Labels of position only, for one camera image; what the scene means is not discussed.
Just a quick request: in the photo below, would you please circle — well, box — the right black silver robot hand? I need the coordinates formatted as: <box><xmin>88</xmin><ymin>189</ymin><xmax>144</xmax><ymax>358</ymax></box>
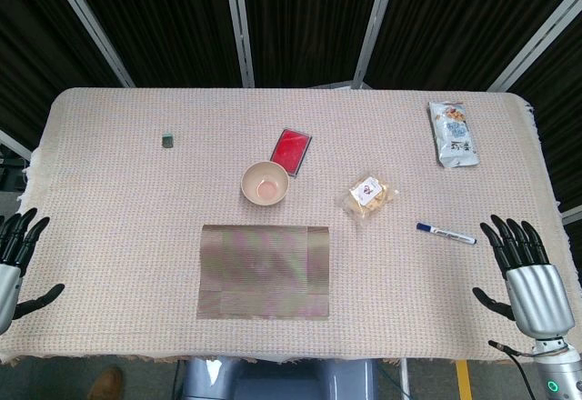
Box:
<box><xmin>472</xmin><ymin>213</ymin><xmax>576</xmax><ymax>341</ymax></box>

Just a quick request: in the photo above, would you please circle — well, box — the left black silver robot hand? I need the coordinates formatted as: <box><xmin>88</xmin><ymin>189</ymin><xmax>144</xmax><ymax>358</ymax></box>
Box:
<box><xmin>0</xmin><ymin>207</ymin><xmax>65</xmax><ymax>335</ymax></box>

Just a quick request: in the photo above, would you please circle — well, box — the brown woven placemat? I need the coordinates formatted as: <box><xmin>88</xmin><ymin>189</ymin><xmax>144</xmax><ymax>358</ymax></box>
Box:
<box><xmin>195</xmin><ymin>224</ymin><xmax>332</xmax><ymax>324</ymax></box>

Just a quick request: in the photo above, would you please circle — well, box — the beige bowl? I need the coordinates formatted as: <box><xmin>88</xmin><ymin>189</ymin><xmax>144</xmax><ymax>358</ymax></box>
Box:
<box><xmin>240</xmin><ymin>161</ymin><xmax>291</xmax><ymax>205</ymax></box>

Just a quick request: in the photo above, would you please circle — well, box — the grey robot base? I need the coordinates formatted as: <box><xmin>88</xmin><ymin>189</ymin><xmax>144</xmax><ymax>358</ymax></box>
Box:
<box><xmin>179</xmin><ymin>356</ymin><xmax>378</xmax><ymax>400</ymax></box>

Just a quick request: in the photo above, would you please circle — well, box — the blue white marker pen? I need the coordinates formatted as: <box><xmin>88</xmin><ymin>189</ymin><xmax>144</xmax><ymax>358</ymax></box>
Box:
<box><xmin>416</xmin><ymin>222</ymin><xmax>478</xmax><ymax>246</ymax></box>

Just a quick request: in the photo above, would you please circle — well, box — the beige woven tablecloth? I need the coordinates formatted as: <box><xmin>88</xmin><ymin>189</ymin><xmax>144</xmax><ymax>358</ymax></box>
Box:
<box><xmin>0</xmin><ymin>86</ymin><xmax>582</xmax><ymax>367</ymax></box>

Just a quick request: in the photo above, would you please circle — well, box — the brown shoe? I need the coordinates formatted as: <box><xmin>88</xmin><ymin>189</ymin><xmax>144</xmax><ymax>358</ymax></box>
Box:
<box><xmin>86</xmin><ymin>365</ymin><xmax>125</xmax><ymax>400</ymax></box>

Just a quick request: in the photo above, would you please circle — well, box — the white table leg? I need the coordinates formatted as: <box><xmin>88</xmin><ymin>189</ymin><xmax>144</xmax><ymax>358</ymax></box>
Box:
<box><xmin>398</xmin><ymin>357</ymin><xmax>411</xmax><ymax>400</ymax></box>

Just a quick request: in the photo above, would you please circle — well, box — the white snack bag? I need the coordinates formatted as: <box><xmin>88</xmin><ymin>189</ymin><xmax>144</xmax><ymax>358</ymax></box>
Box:
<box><xmin>426</xmin><ymin>101</ymin><xmax>481</xmax><ymax>169</ymax></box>

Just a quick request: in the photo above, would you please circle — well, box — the black curtain panel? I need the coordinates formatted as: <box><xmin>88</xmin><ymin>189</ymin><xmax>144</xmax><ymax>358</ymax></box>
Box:
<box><xmin>238</xmin><ymin>0</ymin><xmax>387</xmax><ymax>88</ymax></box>
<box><xmin>63</xmin><ymin>0</ymin><xmax>242</xmax><ymax>88</ymax></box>
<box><xmin>508</xmin><ymin>13</ymin><xmax>582</xmax><ymax>213</ymax></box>
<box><xmin>0</xmin><ymin>0</ymin><xmax>124</xmax><ymax>151</ymax></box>
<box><xmin>366</xmin><ymin>0</ymin><xmax>582</xmax><ymax>90</ymax></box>

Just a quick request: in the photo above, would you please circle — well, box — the clear cookie packet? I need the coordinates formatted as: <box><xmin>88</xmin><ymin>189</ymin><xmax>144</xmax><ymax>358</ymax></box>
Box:
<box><xmin>336</xmin><ymin>171</ymin><xmax>400</xmax><ymax>227</ymax></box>

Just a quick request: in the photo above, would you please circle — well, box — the red ink pad case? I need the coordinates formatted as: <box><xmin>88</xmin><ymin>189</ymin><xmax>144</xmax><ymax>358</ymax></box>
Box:
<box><xmin>269</xmin><ymin>127</ymin><xmax>314</xmax><ymax>178</ymax></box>

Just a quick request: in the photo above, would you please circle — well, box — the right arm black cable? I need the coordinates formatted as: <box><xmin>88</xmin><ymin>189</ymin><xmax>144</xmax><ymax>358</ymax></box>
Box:
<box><xmin>488</xmin><ymin>339</ymin><xmax>551</xmax><ymax>400</ymax></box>

